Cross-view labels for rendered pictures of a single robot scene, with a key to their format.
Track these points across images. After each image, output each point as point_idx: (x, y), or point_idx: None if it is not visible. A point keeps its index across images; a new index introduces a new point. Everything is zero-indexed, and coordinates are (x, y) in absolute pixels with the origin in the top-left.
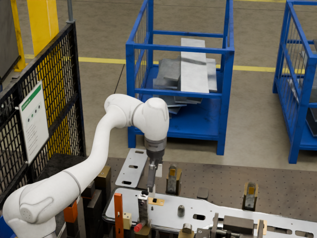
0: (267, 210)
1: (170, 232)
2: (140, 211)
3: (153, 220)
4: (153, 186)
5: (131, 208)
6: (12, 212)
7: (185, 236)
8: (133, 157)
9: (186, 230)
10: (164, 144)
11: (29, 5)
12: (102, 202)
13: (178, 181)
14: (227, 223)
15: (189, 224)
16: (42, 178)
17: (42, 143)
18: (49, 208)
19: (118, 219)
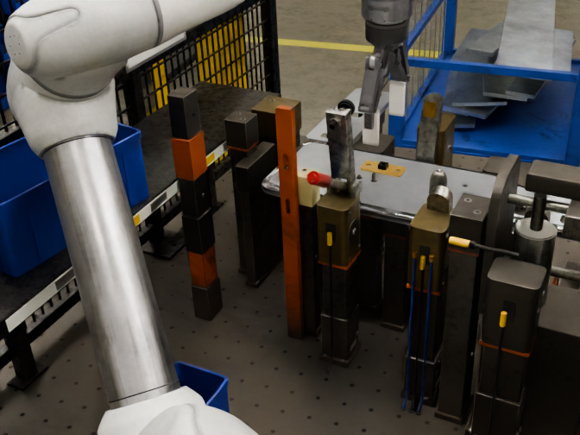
0: None
1: (405, 222)
2: (333, 153)
3: (370, 198)
4: (372, 108)
5: (329, 175)
6: (12, 71)
7: (432, 216)
8: (358, 101)
9: (437, 204)
10: (406, 6)
11: None
12: None
13: (442, 135)
14: (537, 173)
15: (445, 187)
16: (160, 113)
17: (167, 42)
18: (66, 31)
19: (286, 176)
